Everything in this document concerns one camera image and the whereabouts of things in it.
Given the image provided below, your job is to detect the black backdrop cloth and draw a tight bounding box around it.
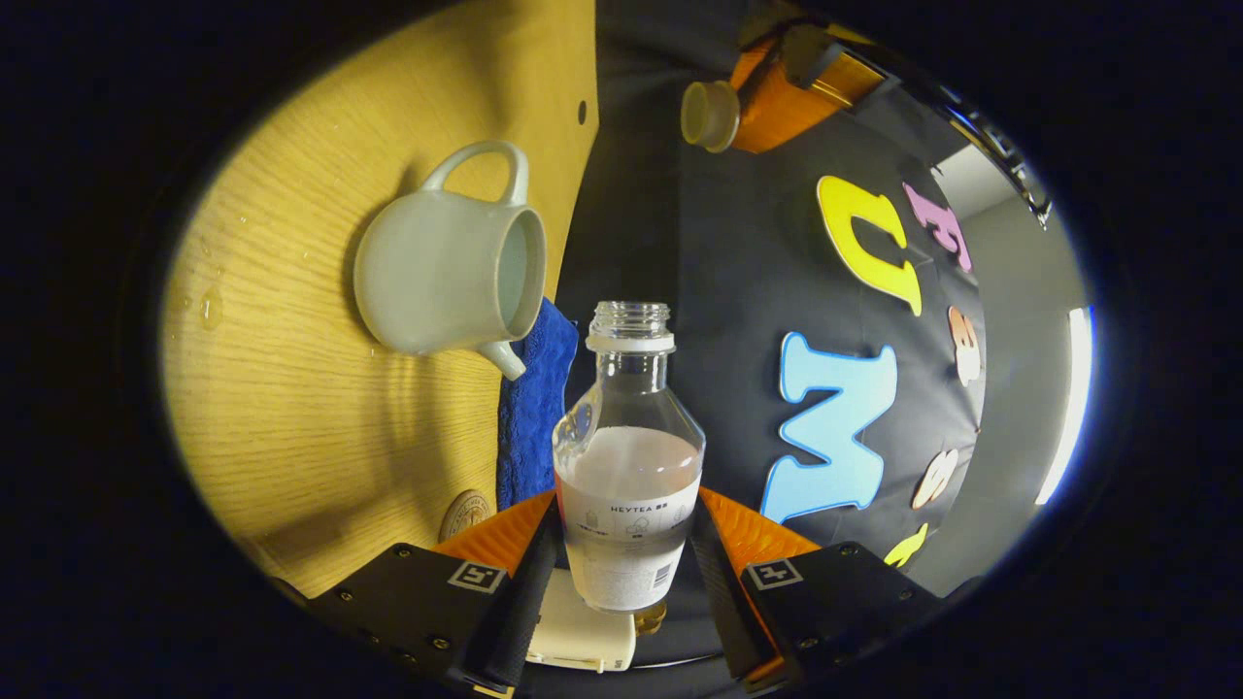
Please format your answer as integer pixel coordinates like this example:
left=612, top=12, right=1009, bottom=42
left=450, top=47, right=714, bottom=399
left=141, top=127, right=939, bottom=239
left=515, top=0, right=991, bottom=671

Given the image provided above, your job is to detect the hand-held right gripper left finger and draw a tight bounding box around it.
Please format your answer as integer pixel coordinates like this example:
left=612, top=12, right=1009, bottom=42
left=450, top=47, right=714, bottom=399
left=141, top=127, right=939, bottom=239
left=306, top=488, right=566, bottom=698

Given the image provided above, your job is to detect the blue folded towel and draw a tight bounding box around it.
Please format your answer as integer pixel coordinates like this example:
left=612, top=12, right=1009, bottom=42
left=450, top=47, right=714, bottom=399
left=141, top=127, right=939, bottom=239
left=496, top=296, right=580, bottom=513

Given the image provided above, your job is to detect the white ceramic teacup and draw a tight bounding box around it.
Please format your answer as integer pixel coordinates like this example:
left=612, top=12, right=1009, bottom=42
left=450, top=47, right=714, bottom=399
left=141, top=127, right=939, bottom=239
left=353, top=141, right=548, bottom=382

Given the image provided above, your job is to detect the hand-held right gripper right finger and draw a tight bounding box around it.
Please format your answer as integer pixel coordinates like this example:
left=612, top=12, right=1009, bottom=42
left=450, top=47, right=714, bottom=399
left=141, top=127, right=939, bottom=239
left=688, top=485, right=945, bottom=692

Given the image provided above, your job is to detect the white toaster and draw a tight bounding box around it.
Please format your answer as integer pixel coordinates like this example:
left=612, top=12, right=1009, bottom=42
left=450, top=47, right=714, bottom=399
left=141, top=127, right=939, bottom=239
left=525, top=568, right=638, bottom=673

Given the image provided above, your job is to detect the round cork coaster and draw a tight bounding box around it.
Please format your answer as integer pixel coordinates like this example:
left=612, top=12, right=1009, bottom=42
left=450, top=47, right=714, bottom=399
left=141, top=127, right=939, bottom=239
left=438, top=489, right=496, bottom=543

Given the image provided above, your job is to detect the clear plastic water bottle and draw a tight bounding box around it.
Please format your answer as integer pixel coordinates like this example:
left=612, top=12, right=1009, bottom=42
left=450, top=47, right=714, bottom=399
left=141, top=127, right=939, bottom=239
left=552, top=301, right=707, bottom=615

